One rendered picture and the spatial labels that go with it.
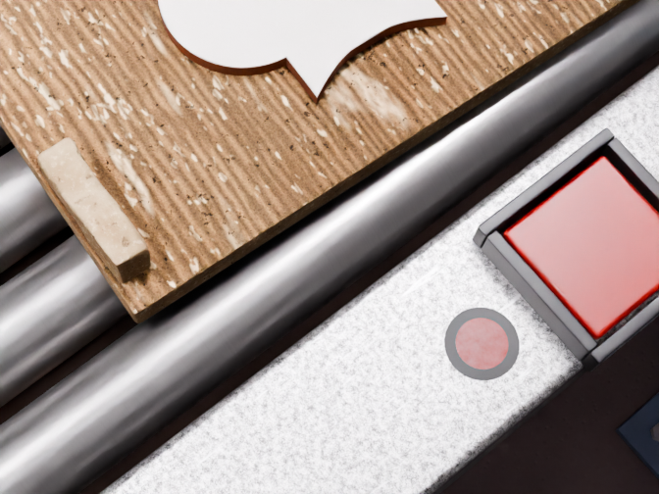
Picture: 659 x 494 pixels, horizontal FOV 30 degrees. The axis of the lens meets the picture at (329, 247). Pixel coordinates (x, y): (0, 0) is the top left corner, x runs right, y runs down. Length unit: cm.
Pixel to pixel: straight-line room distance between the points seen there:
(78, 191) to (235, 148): 7
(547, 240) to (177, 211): 16
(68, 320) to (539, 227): 20
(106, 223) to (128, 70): 8
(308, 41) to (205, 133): 6
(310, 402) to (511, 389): 8
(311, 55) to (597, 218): 14
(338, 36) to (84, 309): 16
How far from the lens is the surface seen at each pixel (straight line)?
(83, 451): 51
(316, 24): 54
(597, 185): 54
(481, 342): 52
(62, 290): 53
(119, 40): 55
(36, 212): 55
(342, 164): 52
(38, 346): 53
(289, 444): 51
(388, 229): 54
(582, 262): 53
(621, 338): 52
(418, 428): 51
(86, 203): 49
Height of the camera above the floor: 141
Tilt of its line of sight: 70 degrees down
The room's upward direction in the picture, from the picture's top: 8 degrees clockwise
